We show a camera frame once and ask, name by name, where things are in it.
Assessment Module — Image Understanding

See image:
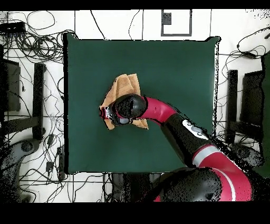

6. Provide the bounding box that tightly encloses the black power strip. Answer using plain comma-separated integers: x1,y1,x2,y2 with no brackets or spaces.
56,145,66,180

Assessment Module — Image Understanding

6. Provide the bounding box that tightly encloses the dark chair base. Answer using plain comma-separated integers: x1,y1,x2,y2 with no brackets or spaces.
0,138,41,202
232,144,265,170

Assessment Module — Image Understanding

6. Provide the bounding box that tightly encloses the black adapter with cable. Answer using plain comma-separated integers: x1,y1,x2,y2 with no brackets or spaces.
236,26,270,60

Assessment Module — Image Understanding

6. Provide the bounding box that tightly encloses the black cable tangle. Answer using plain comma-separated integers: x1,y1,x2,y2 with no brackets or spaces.
2,29,79,64

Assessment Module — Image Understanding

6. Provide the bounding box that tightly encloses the dark green draped cloth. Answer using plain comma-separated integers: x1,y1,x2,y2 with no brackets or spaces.
249,51,270,178

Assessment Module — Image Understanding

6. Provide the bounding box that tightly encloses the grey square floor frame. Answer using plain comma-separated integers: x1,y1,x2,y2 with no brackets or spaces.
160,9,193,37

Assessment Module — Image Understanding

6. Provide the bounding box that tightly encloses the tan terry towel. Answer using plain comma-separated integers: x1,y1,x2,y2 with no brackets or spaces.
99,73,149,130

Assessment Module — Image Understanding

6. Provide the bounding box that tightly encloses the black stand foot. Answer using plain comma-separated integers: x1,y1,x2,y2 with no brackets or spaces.
4,62,46,141
225,69,262,145

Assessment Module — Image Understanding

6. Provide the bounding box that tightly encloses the dark green table cloth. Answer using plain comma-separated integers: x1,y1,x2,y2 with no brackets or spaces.
63,32,221,175

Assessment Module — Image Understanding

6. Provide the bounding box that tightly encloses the small dark grey square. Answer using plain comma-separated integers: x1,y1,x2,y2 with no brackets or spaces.
162,12,172,25

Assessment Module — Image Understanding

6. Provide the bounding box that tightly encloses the thin black cable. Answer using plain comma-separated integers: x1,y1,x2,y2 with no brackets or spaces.
90,10,106,40
128,10,141,40

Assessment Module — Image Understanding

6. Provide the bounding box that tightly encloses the black box with cables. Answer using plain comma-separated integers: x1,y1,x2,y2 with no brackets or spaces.
0,21,26,34

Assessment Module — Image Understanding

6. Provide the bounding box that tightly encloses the dark flat box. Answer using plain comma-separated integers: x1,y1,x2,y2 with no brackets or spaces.
239,70,264,126
0,58,21,112

